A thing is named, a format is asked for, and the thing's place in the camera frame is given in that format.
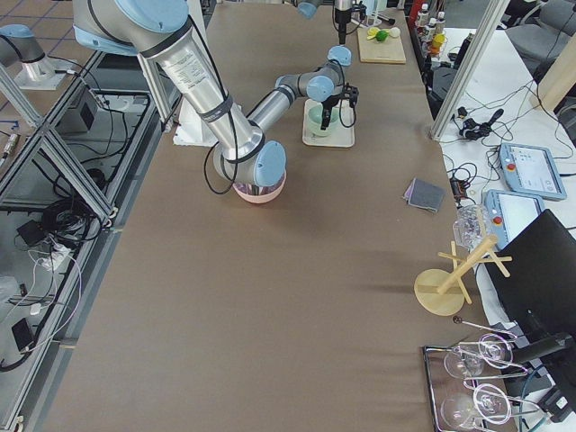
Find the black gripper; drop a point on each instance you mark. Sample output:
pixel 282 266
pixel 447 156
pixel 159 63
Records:
pixel 328 109
pixel 341 18

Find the green bowl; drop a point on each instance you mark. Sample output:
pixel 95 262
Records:
pixel 322 133
pixel 314 118

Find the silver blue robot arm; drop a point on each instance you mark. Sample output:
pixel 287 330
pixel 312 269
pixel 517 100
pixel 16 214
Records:
pixel 308 8
pixel 168 36

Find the lemon slice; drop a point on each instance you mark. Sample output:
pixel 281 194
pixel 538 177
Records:
pixel 371 33

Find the cream serving tray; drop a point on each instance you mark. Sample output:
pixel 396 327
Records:
pixel 342 138

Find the green lime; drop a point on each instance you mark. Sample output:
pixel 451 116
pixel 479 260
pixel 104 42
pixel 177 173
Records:
pixel 381 35

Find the white garlic bulb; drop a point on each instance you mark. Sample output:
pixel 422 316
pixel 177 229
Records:
pixel 394 32

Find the wooden cutting board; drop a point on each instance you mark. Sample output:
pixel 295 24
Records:
pixel 388 52

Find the grey folded cloth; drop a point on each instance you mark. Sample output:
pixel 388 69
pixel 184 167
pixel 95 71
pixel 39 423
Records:
pixel 424 195

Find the pink bowl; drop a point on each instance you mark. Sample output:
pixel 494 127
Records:
pixel 259 194

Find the blue teach pendant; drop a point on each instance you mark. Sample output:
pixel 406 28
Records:
pixel 531 170
pixel 510 213

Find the wooden mug tree stand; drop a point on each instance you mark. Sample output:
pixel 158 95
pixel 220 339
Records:
pixel 444 293

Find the black monitor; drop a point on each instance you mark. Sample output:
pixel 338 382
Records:
pixel 539 294

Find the wine glass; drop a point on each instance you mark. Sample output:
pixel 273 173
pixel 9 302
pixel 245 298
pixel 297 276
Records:
pixel 469 359
pixel 487 403

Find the aluminium frame post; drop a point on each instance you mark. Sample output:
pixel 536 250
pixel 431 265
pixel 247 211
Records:
pixel 489 22

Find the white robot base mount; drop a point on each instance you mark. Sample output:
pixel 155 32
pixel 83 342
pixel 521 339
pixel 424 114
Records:
pixel 191 130

